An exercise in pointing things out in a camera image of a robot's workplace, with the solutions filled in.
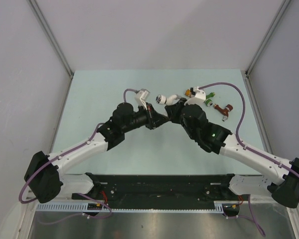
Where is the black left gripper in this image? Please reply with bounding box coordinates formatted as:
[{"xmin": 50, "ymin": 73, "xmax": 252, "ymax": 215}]
[{"xmin": 122, "ymin": 102, "xmax": 168, "ymax": 133}]

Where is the grey white water faucet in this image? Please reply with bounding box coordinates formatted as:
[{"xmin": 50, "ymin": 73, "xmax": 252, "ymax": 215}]
[{"xmin": 155, "ymin": 94, "xmax": 181, "ymax": 106}]

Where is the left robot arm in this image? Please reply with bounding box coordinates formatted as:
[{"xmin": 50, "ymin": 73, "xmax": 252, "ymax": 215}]
[{"xmin": 18, "ymin": 103, "xmax": 169, "ymax": 204}]

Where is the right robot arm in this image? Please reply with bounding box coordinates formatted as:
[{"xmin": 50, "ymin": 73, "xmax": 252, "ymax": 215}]
[{"xmin": 163, "ymin": 98, "xmax": 299, "ymax": 208}]

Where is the yellow water faucet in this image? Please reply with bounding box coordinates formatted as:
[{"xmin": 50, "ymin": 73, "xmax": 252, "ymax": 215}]
[{"xmin": 185, "ymin": 88, "xmax": 193, "ymax": 98}]

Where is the green water faucet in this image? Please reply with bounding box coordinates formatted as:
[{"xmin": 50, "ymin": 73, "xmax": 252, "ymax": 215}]
[{"xmin": 204, "ymin": 92, "xmax": 215, "ymax": 107}]

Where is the brown water faucet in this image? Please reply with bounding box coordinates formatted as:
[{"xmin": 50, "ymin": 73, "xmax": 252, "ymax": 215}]
[{"xmin": 213, "ymin": 104, "xmax": 233, "ymax": 121}]

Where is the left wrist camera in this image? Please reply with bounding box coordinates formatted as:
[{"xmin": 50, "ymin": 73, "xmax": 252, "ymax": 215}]
[{"xmin": 135, "ymin": 89, "xmax": 150, "ymax": 110}]

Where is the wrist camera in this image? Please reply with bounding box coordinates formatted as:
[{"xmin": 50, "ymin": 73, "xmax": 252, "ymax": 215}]
[
  {"xmin": 184, "ymin": 87, "xmax": 206, "ymax": 106},
  {"xmin": 135, "ymin": 89, "xmax": 150, "ymax": 110}
]

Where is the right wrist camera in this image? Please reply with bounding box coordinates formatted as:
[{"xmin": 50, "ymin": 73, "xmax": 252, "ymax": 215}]
[{"xmin": 184, "ymin": 87, "xmax": 206, "ymax": 106}]

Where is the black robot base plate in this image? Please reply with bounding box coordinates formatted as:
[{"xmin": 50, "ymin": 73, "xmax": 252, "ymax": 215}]
[{"xmin": 86, "ymin": 173, "xmax": 247, "ymax": 209}]

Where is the white slotted cable duct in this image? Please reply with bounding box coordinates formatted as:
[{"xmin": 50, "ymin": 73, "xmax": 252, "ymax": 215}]
[{"xmin": 36, "ymin": 201, "xmax": 240, "ymax": 214}]

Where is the aluminium frame post left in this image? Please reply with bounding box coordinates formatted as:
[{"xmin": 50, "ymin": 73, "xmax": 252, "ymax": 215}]
[{"xmin": 27, "ymin": 0, "xmax": 74, "ymax": 79}]

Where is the aluminium frame post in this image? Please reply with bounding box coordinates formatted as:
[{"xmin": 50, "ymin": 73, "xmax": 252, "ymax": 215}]
[
  {"xmin": 245, "ymin": 0, "xmax": 293, "ymax": 77},
  {"xmin": 27, "ymin": 0, "xmax": 74, "ymax": 79}
]

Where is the aluminium frame post right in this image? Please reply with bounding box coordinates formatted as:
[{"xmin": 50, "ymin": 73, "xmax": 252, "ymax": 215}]
[{"xmin": 245, "ymin": 0, "xmax": 293, "ymax": 77}]

